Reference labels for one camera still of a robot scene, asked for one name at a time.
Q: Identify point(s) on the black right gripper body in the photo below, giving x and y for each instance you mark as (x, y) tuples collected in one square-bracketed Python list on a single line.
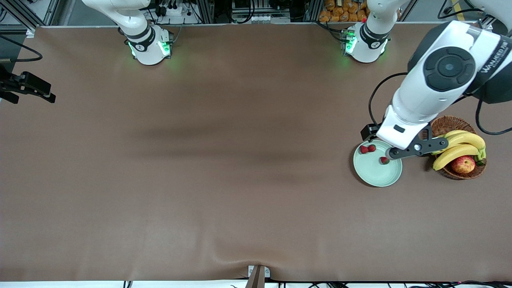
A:
[(11, 84)]

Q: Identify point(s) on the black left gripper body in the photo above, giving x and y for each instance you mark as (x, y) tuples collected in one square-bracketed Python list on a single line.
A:
[(368, 131)]

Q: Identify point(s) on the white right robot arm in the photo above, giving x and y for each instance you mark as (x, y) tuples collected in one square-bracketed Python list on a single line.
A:
[(144, 40)]

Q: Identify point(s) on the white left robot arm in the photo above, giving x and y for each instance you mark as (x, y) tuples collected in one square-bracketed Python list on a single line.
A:
[(420, 96)]

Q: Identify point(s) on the light green plate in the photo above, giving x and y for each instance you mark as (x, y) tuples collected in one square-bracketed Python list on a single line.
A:
[(376, 172)]

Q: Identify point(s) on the brown wicker basket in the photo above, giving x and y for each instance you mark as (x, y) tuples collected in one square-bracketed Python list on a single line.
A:
[(452, 122)]

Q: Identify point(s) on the red apple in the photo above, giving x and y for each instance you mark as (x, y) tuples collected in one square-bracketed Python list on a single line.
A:
[(462, 164)]

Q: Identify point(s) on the orange bread roll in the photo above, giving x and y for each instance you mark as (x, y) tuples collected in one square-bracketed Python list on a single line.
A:
[(330, 4), (353, 17), (324, 16), (353, 7), (343, 16)]

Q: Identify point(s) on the brown table cloth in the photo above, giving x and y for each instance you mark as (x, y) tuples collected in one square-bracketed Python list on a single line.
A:
[(256, 220)]

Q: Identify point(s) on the white power strip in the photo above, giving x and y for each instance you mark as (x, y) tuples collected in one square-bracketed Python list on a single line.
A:
[(174, 10)]

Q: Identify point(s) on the white connector strip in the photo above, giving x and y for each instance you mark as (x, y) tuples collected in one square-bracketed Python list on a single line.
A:
[(262, 18)]

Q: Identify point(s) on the brown support bar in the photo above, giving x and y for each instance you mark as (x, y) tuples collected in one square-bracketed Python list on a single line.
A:
[(256, 280)]

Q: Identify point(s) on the aluminium frame beam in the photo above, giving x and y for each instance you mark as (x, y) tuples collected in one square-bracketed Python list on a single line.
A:
[(20, 14)]

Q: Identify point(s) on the aluminium frame post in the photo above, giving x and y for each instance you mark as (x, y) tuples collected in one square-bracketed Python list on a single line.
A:
[(312, 10), (204, 11)]

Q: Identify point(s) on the metal table bracket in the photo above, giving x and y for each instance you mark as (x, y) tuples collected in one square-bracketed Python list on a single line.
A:
[(266, 272)]

